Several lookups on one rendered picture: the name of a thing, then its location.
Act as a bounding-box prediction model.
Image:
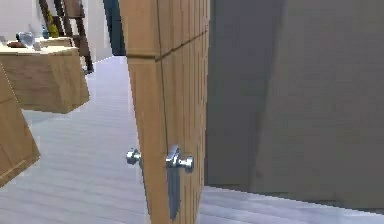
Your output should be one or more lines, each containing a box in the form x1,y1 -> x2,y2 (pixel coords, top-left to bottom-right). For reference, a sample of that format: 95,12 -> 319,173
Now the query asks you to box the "light wooden room door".
118,0 -> 211,224

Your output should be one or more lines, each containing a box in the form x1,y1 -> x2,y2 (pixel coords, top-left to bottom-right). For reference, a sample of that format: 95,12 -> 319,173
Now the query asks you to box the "silver round door knob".
125,148 -> 142,166
165,145 -> 195,174

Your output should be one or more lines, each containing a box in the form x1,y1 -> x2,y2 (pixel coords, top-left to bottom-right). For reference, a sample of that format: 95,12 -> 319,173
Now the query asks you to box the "dark brown ladder shelf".
38,0 -> 95,75

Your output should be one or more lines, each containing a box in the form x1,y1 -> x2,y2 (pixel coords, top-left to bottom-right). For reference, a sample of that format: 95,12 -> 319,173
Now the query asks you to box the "yellow green plant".
45,9 -> 60,38

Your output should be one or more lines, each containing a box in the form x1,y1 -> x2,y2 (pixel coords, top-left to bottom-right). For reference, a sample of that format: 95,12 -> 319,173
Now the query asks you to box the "clear glass bowl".
17,31 -> 36,50

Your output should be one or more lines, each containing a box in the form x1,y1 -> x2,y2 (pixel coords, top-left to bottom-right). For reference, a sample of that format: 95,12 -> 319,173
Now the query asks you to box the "brown flat dish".
6,40 -> 27,49

